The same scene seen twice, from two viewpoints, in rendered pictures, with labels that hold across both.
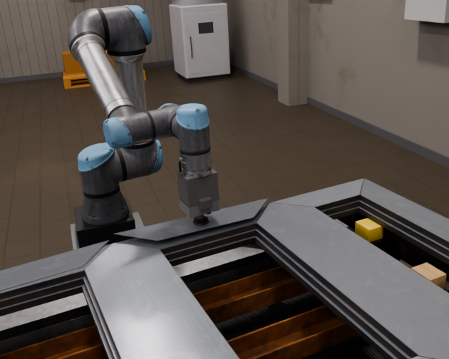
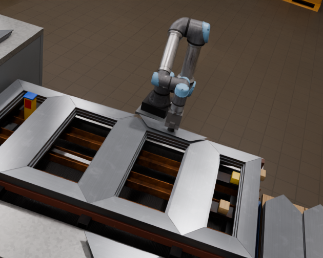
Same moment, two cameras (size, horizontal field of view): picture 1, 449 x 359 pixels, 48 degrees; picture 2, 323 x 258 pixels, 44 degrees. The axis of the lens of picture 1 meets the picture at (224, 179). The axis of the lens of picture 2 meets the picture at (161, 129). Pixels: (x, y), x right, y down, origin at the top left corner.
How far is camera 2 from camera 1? 1.24 m
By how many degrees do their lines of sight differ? 29
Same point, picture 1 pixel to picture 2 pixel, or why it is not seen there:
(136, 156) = not seen: hidden behind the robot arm
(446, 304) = (200, 212)
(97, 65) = (168, 46)
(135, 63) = (195, 48)
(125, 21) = (196, 30)
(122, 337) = (103, 148)
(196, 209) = (167, 124)
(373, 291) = (186, 192)
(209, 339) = (123, 166)
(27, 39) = not seen: outside the picture
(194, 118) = (179, 92)
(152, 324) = (114, 151)
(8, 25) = not seen: outside the picture
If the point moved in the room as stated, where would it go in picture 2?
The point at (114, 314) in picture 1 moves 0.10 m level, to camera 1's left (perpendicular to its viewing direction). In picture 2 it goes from (108, 141) to (96, 131)
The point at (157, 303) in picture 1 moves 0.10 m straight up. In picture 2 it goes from (123, 146) to (125, 132)
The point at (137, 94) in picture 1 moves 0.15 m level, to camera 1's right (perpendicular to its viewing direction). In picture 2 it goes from (190, 61) to (210, 71)
